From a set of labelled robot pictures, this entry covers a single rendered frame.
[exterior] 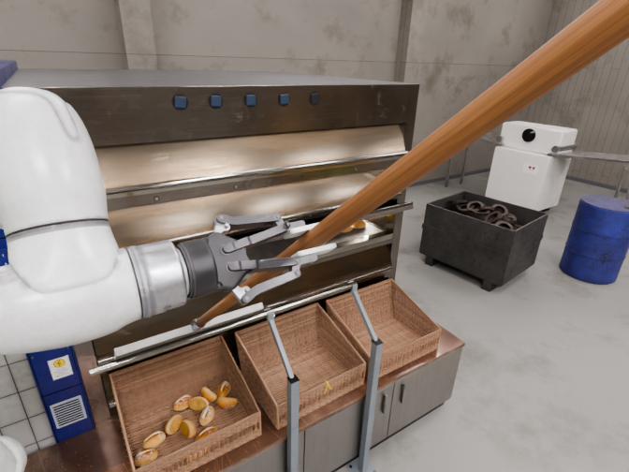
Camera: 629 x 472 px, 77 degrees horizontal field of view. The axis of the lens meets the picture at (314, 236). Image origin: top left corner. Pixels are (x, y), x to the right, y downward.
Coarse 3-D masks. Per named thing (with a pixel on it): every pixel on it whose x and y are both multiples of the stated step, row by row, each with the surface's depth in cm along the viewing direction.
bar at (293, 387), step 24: (336, 288) 196; (264, 312) 176; (360, 312) 199; (192, 336) 159; (120, 360) 146; (288, 384) 170; (288, 408) 176; (288, 432) 182; (288, 456) 189; (360, 456) 227
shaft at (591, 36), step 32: (608, 0) 24; (576, 32) 26; (608, 32) 24; (544, 64) 28; (576, 64) 27; (480, 96) 32; (512, 96) 30; (448, 128) 35; (480, 128) 33; (416, 160) 39; (384, 192) 44; (320, 224) 57; (352, 224) 53; (288, 256) 67
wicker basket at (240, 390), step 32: (192, 352) 203; (224, 352) 210; (160, 384) 196; (192, 384) 205; (128, 416) 189; (192, 416) 195; (224, 416) 194; (256, 416) 180; (128, 448) 159; (160, 448) 178; (192, 448) 164; (224, 448) 176
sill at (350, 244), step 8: (384, 232) 261; (352, 240) 248; (360, 240) 249; (368, 240) 250; (376, 240) 254; (384, 240) 258; (336, 248) 237; (344, 248) 241; (352, 248) 244; (320, 256) 232; (328, 256) 235
